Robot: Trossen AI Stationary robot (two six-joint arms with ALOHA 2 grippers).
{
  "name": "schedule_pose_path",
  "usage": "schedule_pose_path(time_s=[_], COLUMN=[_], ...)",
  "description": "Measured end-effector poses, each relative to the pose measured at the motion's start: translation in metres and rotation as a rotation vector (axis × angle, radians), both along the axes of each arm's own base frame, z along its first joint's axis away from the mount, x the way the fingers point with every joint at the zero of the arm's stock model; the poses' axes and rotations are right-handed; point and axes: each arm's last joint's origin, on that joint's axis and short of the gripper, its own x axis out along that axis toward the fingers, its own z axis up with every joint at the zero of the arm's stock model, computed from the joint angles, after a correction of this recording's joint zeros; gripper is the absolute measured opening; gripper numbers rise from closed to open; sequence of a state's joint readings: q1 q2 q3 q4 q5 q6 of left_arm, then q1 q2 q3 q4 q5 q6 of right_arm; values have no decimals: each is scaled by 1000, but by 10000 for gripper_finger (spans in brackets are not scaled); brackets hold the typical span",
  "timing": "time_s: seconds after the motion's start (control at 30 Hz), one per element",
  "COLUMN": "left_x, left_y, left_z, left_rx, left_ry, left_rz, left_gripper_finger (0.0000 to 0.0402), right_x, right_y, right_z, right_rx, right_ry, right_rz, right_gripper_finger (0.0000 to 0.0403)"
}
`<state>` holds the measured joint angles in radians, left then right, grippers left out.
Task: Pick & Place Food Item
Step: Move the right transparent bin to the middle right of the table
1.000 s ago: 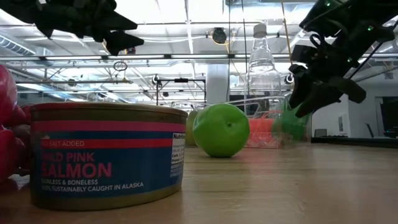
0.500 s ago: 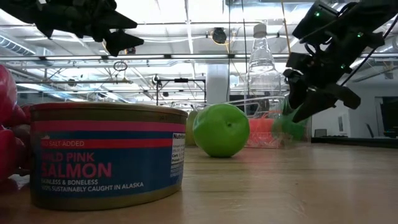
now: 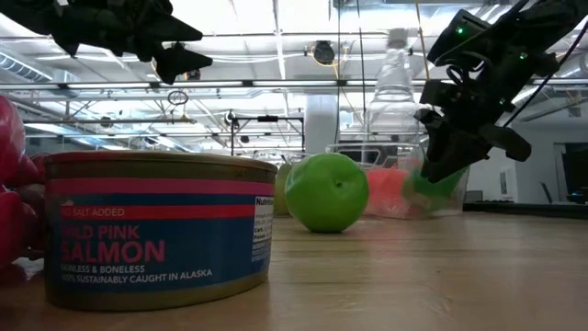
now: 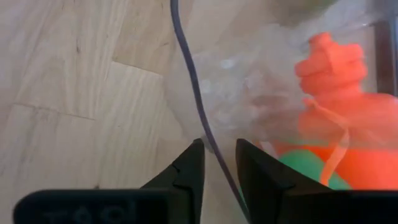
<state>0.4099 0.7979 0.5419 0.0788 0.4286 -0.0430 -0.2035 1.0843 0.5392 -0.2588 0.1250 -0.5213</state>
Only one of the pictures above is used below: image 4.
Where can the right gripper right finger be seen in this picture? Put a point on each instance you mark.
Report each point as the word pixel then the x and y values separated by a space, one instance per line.
pixel 311 208

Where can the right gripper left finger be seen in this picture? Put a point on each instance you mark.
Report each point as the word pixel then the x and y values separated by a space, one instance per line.
pixel 124 208

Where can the green plastic bottle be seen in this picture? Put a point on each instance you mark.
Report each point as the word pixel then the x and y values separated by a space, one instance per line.
pixel 301 165

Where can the orange plastic bottle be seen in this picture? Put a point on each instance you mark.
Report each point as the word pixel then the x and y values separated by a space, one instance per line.
pixel 357 124

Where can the clear plastic bin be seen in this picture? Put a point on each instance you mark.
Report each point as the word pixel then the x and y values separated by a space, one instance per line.
pixel 351 25

